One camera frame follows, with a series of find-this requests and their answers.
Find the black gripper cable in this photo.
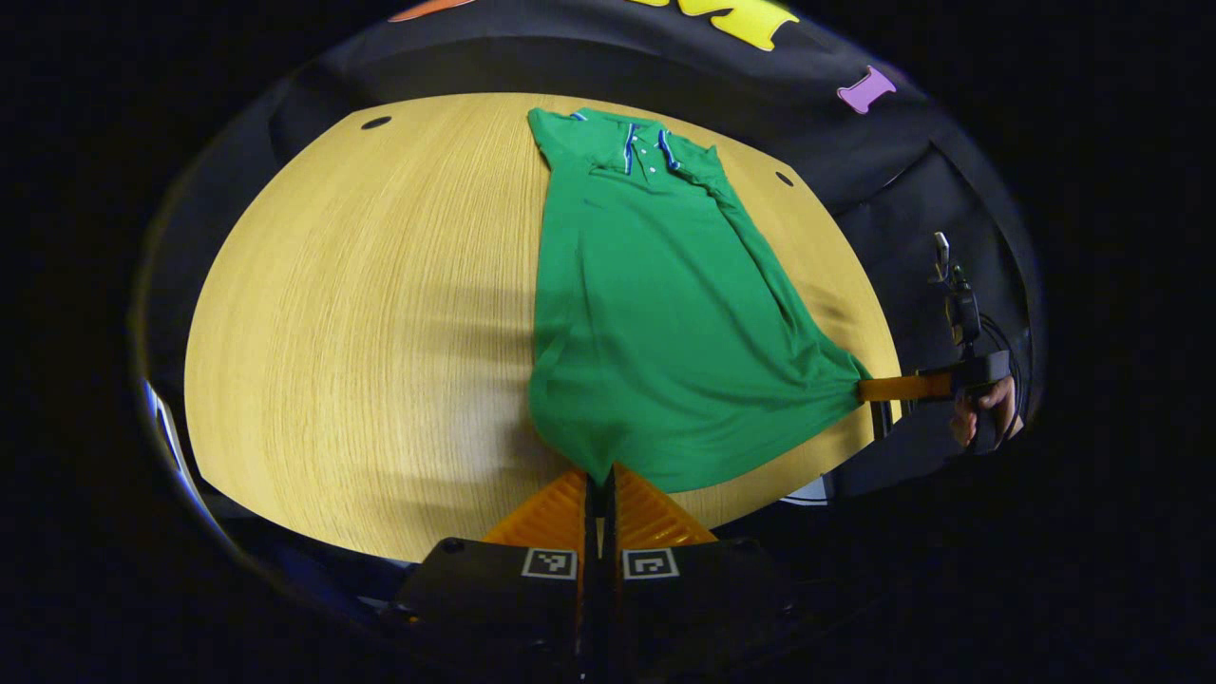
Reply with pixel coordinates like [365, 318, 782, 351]
[978, 313, 1033, 421]

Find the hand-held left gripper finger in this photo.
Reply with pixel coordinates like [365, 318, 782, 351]
[599, 462, 797, 683]
[391, 465, 599, 683]

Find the green polo T-shirt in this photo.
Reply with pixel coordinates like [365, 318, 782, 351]
[525, 105, 874, 496]

